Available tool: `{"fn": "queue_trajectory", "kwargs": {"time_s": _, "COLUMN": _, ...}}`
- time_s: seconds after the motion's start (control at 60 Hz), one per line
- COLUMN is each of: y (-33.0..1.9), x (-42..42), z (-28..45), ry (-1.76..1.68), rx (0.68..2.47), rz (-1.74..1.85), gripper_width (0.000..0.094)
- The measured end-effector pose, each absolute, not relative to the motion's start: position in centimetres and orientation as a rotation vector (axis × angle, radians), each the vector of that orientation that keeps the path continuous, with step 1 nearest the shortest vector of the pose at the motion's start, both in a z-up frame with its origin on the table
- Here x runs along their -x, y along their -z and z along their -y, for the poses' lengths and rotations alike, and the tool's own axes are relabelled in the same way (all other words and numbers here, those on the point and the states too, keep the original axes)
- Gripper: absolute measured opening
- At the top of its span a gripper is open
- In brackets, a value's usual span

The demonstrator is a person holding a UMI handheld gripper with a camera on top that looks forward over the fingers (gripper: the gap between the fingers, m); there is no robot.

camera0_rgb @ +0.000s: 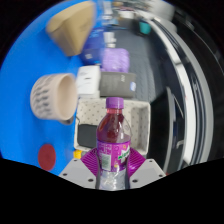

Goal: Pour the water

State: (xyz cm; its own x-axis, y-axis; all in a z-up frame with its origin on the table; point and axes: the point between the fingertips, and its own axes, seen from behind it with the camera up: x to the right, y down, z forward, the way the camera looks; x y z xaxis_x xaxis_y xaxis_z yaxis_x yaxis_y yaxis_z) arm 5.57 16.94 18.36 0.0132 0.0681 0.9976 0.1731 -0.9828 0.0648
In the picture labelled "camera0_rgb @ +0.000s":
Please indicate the brown cardboard box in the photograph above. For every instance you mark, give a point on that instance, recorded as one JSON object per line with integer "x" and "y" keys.
{"x": 71, "y": 28}

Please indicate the purple plastic bag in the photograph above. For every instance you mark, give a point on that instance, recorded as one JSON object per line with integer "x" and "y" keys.
{"x": 115, "y": 60}

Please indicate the black case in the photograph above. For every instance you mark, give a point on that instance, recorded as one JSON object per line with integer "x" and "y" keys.
{"x": 87, "y": 136}

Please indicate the blue box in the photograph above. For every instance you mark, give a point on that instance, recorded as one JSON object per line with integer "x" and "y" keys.
{"x": 94, "y": 50}

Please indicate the beige patterned mug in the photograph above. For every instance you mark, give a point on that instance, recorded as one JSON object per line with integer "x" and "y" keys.
{"x": 46, "y": 96}

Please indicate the teal bin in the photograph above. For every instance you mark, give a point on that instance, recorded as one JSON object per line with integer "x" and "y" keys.
{"x": 144, "y": 27}

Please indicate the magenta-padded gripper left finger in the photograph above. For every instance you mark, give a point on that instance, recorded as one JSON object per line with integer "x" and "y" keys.
{"x": 76, "y": 171}

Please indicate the clear purple-label drink bottle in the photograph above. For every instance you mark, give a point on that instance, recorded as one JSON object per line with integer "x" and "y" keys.
{"x": 113, "y": 146}

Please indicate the white box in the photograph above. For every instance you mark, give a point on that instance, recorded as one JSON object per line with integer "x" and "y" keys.
{"x": 88, "y": 81}

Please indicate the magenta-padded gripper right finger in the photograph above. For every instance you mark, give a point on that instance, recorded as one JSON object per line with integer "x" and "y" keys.
{"x": 148, "y": 170}

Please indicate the flat round red coaster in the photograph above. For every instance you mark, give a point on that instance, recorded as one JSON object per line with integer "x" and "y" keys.
{"x": 46, "y": 157}

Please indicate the yellow multimeter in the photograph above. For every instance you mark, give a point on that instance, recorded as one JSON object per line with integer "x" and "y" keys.
{"x": 77, "y": 154}

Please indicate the white dotted fabric bin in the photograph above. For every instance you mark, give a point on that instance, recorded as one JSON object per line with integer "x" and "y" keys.
{"x": 138, "y": 120}

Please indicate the black wall shelf unit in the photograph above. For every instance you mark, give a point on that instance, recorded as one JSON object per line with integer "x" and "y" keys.
{"x": 166, "y": 100}

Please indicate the dark grey flat box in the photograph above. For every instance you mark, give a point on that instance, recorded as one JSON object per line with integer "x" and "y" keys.
{"x": 116, "y": 85}

